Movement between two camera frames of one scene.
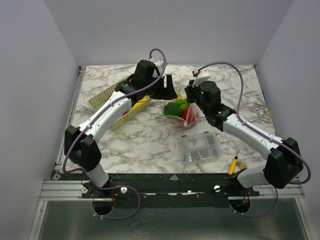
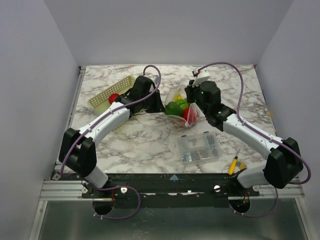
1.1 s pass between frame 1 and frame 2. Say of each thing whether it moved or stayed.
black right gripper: stayed
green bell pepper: stayed
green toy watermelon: stayed
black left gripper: moved
